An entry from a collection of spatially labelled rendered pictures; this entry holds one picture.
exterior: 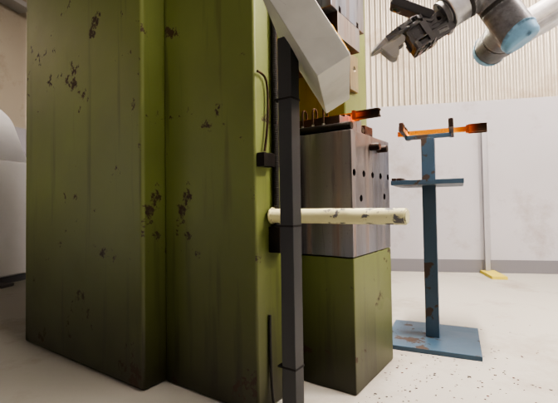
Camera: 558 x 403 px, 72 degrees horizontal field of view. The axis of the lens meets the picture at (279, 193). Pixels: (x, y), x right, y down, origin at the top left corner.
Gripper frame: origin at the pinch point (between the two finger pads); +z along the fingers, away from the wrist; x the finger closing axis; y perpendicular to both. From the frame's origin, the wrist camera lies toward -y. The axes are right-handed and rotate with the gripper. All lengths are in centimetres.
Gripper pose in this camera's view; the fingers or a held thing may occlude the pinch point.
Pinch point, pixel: (373, 50)
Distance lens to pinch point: 114.1
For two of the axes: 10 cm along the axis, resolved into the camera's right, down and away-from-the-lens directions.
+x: 1.7, 0.3, 9.8
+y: 5.1, 8.6, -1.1
